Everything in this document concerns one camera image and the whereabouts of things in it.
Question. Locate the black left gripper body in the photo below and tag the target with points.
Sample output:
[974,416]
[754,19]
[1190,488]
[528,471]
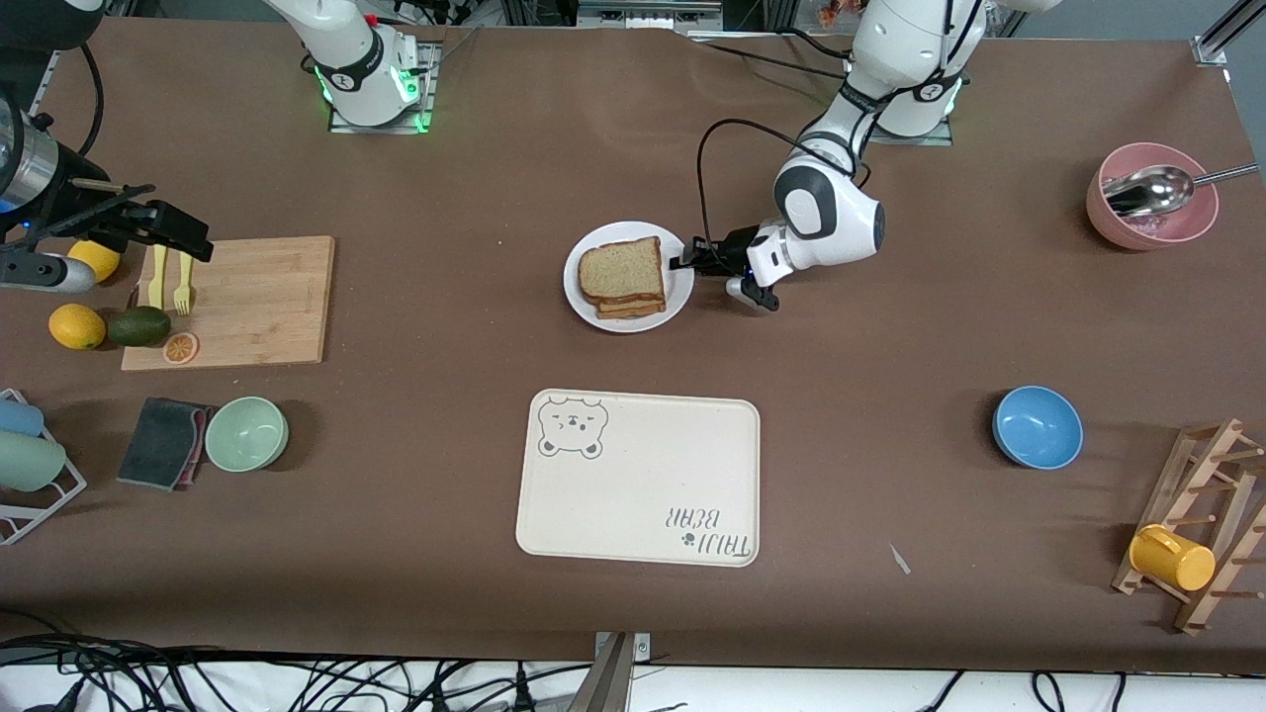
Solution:
[735,247]

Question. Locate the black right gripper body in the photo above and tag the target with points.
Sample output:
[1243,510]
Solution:
[87,210]

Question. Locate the brown bread slice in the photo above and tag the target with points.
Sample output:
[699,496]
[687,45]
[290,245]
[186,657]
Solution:
[633,311]
[621,269]

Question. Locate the white round plate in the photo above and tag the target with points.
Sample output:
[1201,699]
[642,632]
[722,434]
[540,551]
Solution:
[603,232]

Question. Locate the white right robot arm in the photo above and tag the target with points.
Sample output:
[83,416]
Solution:
[361,84]

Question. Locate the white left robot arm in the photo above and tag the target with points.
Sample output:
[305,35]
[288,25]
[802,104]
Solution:
[831,213]

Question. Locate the yellow lemon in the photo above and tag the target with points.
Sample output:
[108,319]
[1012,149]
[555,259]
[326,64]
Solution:
[104,255]
[77,326]

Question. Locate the yellow plastic knife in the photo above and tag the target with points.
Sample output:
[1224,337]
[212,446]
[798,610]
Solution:
[158,287]

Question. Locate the yellow plastic fork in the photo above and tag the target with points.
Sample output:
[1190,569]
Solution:
[184,292]

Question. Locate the green avocado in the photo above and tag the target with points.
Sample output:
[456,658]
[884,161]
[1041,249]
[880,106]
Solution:
[138,326]

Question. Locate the wooden cutting board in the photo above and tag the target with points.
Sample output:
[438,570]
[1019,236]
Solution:
[257,316]

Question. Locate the orange slice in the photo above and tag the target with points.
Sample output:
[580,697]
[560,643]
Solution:
[180,348]

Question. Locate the light blue cup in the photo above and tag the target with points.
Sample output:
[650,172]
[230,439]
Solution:
[20,417]

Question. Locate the mint green bowl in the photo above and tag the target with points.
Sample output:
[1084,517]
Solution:
[247,435]

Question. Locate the grey folded cloth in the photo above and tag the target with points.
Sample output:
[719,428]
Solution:
[158,445]

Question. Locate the cream bear print tray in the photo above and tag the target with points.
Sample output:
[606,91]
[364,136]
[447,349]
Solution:
[643,475]

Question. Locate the pale green cup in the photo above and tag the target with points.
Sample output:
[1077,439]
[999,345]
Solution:
[30,462]

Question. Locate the artificial flowers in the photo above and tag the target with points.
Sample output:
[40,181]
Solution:
[841,10]

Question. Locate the small paper scrap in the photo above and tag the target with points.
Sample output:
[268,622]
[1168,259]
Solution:
[900,560]

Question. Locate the blue bowl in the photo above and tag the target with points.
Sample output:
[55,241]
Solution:
[1039,427]

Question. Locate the pink bowl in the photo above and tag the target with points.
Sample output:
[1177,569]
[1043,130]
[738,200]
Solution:
[1152,237]

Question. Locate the metal spoon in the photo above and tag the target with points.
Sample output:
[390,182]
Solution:
[1152,190]

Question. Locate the wooden drying rack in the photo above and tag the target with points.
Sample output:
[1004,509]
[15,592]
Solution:
[1177,494]

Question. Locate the yellow mug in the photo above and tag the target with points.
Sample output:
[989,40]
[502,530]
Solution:
[1177,562]

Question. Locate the aluminium frame rail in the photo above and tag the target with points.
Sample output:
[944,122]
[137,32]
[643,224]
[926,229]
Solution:
[1226,30]
[47,84]

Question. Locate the grey metal frame box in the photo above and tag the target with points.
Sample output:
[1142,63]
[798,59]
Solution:
[648,15]

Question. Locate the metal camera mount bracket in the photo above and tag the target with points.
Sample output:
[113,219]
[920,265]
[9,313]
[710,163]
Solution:
[613,682]

